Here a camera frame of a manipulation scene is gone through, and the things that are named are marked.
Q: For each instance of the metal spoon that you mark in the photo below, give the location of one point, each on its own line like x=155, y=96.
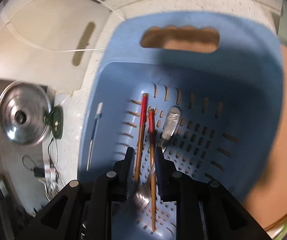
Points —
x=171, y=122

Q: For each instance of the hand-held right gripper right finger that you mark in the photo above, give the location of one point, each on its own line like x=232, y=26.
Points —
x=159, y=172

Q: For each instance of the steel pot lid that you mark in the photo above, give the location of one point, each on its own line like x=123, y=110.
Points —
x=11, y=105

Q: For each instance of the dark round disc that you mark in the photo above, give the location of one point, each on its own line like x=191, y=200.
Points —
x=56, y=125

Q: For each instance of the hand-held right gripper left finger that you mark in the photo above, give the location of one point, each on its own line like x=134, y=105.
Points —
x=131, y=170

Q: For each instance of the white cutting board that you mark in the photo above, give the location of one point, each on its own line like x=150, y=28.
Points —
x=46, y=30

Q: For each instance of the red wooden chopstick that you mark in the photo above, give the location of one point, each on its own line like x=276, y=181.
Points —
x=151, y=122
x=143, y=110

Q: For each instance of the blue plastic basket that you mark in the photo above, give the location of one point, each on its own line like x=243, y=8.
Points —
x=233, y=105

